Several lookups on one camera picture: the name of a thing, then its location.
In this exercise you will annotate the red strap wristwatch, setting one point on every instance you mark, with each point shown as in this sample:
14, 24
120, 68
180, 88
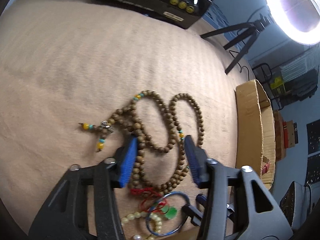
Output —
265, 166

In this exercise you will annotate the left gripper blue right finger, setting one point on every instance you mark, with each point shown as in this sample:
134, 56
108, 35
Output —
197, 159

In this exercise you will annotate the orange cloth covered box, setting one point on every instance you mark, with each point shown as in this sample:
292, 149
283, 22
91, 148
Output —
286, 135

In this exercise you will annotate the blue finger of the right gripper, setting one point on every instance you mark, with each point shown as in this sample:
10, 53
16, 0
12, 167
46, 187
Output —
201, 199

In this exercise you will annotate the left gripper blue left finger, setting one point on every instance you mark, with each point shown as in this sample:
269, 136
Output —
125, 159

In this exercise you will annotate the brown cardboard box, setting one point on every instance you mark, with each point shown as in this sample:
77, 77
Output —
256, 134

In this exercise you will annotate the black low metal rack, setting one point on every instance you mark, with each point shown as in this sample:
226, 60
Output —
265, 75

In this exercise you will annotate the black tripod stand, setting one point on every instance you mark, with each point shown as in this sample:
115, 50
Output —
251, 33

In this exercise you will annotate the white ring light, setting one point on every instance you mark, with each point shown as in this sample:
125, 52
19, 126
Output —
298, 19

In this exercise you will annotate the yellow box on rack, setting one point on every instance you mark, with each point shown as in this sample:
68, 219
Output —
277, 86

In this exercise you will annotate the striped hanging towel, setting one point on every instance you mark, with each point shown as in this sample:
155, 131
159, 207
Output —
299, 66

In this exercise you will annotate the dark hanging clothes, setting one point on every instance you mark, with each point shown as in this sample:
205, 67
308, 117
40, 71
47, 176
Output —
302, 87

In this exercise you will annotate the black clothes rack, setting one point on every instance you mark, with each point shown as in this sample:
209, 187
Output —
283, 100

